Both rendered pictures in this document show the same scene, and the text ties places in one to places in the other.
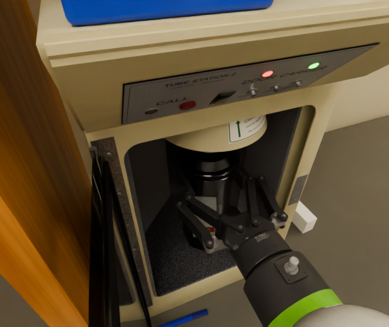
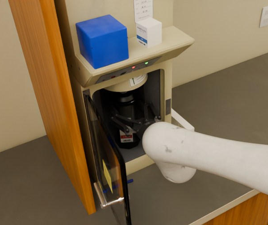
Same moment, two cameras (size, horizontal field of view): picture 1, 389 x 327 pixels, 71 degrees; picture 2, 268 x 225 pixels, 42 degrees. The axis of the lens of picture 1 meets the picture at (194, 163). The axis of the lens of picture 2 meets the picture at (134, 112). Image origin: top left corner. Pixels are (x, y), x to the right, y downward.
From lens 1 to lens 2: 0.77 m
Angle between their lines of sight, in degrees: 3
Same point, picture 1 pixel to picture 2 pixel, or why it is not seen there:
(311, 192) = (195, 115)
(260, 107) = (139, 72)
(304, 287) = not seen: hidden behind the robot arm
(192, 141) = (115, 88)
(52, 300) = (77, 141)
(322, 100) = (165, 66)
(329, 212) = (205, 125)
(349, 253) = not seen: hidden behind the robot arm
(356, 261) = not seen: hidden behind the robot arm
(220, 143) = (126, 87)
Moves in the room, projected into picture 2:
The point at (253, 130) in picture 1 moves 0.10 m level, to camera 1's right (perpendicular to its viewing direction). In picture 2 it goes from (140, 81) to (169, 77)
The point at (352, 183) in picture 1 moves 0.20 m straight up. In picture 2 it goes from (223, 107) to (228, 71)
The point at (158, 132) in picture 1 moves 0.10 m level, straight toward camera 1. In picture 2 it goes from (103, 85) to (110, 104)
